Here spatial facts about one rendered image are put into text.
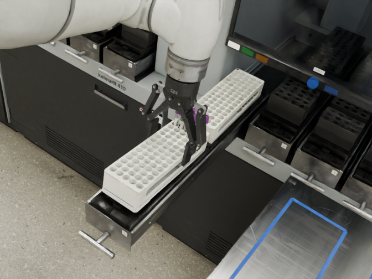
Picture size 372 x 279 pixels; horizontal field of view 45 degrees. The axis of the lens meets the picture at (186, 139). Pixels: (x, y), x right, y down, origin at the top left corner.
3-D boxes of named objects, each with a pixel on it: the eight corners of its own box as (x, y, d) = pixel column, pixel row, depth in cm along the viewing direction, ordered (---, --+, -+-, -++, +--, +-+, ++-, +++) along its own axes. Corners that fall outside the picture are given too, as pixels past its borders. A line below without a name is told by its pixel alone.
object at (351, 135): (352, 148, 126) (361, 132, 122) (350, 151, 124) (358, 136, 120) (314, 129, 130) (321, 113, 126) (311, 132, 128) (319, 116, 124)
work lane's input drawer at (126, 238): (229, 93, 151) (234, 71, 145) (265, 111, 147) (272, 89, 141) (71, 232, 104) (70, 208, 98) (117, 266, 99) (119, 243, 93)
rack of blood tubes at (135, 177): (174, 134, 123) (179, 115, 119) (205, 151, 119) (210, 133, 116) (101, 190, 101) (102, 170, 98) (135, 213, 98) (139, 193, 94)
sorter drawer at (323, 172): (361, 69, 174) (371, 49, 168) (396, 84, 170) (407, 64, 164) (282, 174, 127) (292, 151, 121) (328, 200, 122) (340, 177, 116)
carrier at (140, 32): (151, 47, 150) (153, 31, 146) (148, 50, 148) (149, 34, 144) (124, 34, 154) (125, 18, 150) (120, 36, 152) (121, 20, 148)
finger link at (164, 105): (173, 101, 100) (169, 95, 100) (146, 123, 108) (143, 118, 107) (182, 94, 102) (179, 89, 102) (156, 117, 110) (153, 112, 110)
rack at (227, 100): (232, 83, 144) (237, 67, 140) (260, 97, 140) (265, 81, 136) (179, 129, 124) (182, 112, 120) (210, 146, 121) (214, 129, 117)
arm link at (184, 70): (196, 66, 89) (190, 91, 93) (218, 52, 95) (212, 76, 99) (159, 47, 92) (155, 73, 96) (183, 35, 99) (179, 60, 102)
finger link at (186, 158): (192, 137, 106) (195, 138, 106) (187, 159, 110) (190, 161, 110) (186, 143, 104) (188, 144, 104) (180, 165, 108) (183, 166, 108)
